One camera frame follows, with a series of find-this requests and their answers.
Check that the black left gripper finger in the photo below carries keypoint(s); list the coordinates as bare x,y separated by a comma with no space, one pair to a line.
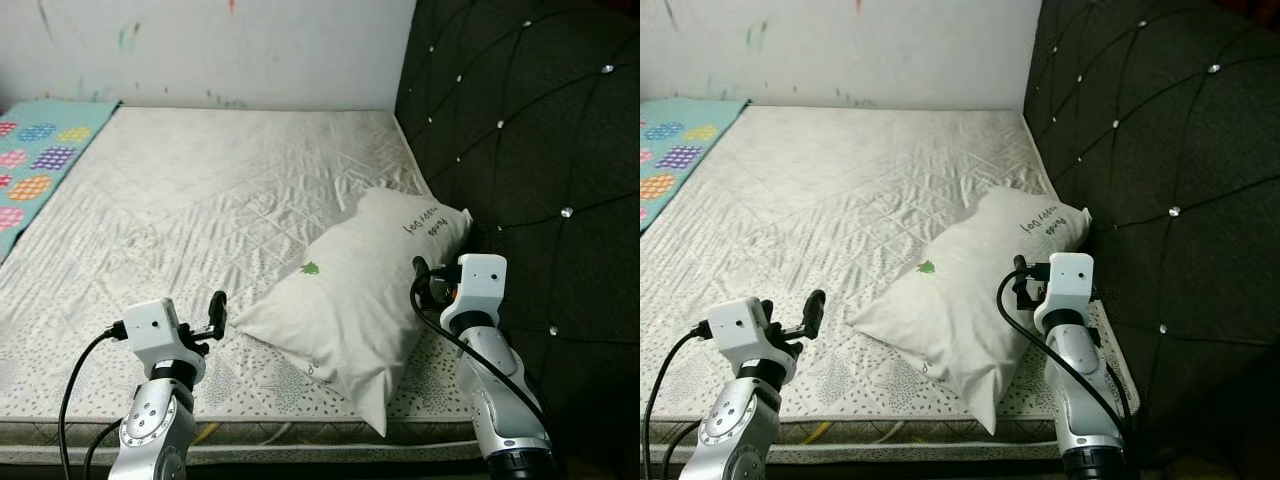
768,310
814,312
217,312

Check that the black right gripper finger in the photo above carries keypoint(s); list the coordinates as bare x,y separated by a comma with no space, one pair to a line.
1021,268
421,270

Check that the white pillow with green tree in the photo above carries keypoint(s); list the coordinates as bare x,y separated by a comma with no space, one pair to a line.
350,300
960,300

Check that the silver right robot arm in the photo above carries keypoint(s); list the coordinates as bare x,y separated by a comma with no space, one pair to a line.
1080,380
495,380

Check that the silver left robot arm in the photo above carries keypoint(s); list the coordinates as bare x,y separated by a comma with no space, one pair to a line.
735,435
150,435

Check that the grey quilted mattress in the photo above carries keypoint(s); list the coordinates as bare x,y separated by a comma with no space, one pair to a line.
820,200
200,200

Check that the teal blanket with coloured shapes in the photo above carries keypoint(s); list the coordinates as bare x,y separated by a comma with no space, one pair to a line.
670,150
50,150

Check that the black tufted headboard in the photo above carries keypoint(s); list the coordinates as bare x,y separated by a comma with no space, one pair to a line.
1170,120
540,120

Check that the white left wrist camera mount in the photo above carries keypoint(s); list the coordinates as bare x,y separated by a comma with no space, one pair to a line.
148,325
735,325

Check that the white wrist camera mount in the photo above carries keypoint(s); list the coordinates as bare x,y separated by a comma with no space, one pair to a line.
1070,280
482,280
148,325
735,325

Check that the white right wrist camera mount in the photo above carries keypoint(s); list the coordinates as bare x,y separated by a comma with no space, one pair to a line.
482,280
1070,280

